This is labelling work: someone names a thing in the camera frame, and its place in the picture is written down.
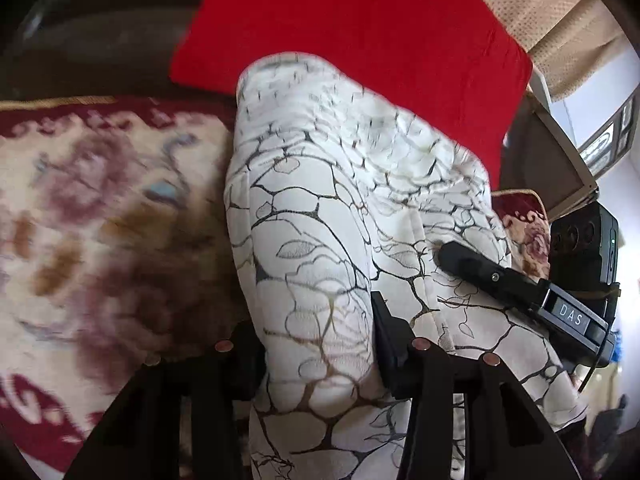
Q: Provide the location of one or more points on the red cushion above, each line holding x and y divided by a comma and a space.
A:
350, 25

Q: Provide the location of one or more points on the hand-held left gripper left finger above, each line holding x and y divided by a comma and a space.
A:
235, 360

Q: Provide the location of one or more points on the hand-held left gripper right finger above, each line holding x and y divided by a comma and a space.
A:
385, 330

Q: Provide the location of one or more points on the white crackle-patterned garment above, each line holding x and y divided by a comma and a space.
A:
310, 210

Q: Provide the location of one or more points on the beige mesh cloth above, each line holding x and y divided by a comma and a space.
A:
550, 10

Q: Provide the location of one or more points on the dark leather sofa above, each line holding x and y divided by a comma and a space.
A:
100, 35

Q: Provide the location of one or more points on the framed wall picture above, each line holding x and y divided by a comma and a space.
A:
600, 147

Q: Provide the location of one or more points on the beige furniture panel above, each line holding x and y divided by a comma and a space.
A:
545, 170

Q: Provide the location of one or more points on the floral plush blanket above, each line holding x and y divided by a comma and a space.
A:
100, 210

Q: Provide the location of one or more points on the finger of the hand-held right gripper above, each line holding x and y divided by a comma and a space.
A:
480, 270

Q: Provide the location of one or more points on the dark cloth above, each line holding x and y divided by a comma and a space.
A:
610, 425

